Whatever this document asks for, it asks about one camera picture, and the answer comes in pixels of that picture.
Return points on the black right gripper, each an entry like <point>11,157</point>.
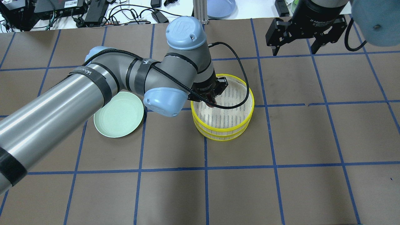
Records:
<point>318,14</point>

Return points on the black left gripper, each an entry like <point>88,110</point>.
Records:
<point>205,87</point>

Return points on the yellow steamer layer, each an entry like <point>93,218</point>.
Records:
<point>226,120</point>
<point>220,135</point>

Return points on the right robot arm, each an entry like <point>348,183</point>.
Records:
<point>378,21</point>

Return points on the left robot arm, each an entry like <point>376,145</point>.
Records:
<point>186,73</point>

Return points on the blue plate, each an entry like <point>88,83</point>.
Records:
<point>220,9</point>

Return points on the black power adapter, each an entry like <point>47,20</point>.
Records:
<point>159,17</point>

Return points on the light green plate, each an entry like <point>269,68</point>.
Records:
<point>120,117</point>

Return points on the aluminium frame post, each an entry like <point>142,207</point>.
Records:
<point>200,11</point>

